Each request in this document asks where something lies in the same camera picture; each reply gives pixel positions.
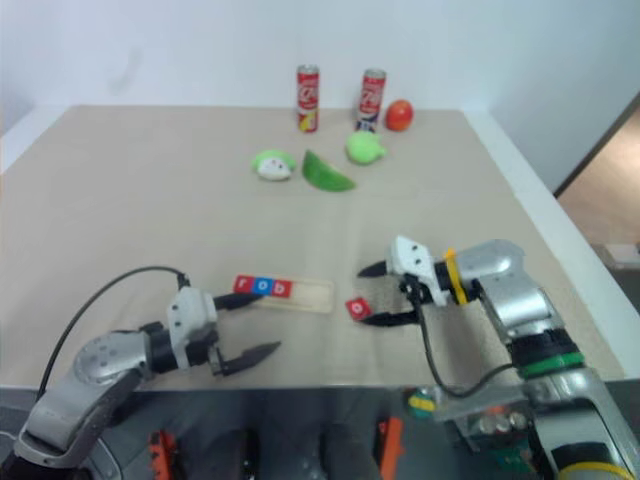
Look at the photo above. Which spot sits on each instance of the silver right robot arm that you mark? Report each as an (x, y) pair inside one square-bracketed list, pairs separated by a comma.
[(515, 295)]

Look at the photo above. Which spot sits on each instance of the red soda can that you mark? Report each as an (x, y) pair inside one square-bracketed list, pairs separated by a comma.
[(308, 97), (371, 100)]

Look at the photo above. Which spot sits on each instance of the wooden letter tray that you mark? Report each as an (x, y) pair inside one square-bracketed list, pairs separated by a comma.
[(312, 297)]

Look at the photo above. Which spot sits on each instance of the red letter r block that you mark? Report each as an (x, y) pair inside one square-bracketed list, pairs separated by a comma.
[(242, 284)]

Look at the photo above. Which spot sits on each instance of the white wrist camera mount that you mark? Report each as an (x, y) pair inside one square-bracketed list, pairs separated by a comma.
[(410, 257), (190, 310)]

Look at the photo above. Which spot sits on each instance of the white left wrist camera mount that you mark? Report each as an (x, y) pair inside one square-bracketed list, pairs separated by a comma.
[(190, 310)]

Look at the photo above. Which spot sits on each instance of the beige table cloth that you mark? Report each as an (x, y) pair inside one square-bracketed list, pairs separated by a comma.
[(200, 215)]

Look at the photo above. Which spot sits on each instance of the orange black tool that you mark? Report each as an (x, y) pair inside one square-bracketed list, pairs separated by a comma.
[(390, 447), (162, 452)]

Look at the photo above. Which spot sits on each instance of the green white plush toy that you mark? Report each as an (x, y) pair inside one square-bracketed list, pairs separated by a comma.
[(271, 166)]

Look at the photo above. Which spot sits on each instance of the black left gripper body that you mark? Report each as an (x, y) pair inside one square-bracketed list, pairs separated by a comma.
[(204, 350)]

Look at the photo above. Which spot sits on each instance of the blue letter o block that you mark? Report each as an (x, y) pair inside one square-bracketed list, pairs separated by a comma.
[(262, 286)]

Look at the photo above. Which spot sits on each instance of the red tomato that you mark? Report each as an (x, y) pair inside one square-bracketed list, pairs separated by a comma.
[(399, 115)]

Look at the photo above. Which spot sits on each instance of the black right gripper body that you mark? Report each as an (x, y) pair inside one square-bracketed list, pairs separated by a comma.
[(415, 289)]

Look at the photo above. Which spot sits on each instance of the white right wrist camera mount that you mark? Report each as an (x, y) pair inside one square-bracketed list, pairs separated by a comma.
[(410, 257)]

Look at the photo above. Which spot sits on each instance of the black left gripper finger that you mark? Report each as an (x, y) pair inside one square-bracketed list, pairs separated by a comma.
[(237, 300), (250, 356)]

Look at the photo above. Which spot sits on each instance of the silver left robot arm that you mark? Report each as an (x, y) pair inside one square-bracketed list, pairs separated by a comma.
[(100, 360)]

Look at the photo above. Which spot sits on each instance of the green yellow ball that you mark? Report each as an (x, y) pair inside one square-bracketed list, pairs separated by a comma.
[(420, 404)]

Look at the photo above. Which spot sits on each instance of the red letter b block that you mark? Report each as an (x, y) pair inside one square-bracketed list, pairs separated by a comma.
[(282, 289)]

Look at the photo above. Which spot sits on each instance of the red letter o block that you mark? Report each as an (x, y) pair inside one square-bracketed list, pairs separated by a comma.
[(358, 309)]

